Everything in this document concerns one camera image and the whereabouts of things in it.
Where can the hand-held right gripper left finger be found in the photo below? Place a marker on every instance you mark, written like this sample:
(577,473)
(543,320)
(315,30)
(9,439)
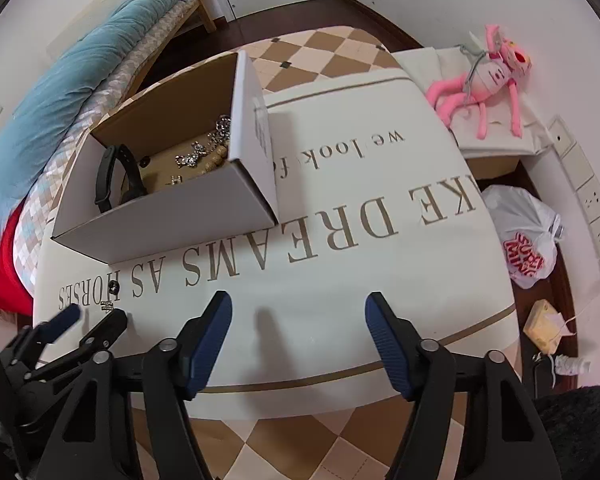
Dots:
(205,340)

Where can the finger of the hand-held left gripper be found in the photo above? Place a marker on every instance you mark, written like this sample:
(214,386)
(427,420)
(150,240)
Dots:
(105,325)
(60,321)

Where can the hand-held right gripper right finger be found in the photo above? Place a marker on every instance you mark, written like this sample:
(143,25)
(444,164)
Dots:
(390,345)

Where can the white cardboard box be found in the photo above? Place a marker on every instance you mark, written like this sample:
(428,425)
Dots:
(180,220)

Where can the black wrist band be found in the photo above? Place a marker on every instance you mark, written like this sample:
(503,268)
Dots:
(102,180)

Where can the red blanket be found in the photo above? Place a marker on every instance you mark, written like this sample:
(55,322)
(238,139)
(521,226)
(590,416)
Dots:
(10,270)

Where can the pale yellow wooden block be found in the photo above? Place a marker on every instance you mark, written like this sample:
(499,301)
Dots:
(540,327)

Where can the checkered printed tablecloth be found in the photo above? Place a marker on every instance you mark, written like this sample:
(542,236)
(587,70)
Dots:
(355,185)

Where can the white plastic bag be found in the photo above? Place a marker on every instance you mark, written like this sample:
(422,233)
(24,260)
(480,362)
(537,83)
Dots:
(515,215)

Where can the small white bundle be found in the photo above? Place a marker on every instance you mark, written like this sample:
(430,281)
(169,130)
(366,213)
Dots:
(572,364)

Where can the brown cardboard box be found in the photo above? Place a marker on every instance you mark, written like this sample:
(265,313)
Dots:
(490,166)

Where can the light blue quilt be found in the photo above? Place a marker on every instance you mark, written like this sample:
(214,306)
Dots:
(55,110)

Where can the folded white cloth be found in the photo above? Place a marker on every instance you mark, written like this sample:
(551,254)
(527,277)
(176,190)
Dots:
(485,137)

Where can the pink plush toy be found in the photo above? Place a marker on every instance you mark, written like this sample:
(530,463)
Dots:
(495,77)

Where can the white wall socket strip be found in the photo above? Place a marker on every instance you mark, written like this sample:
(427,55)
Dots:
(587,200)

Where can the wooden bed frame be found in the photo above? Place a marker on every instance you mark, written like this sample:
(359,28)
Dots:
(206,15)

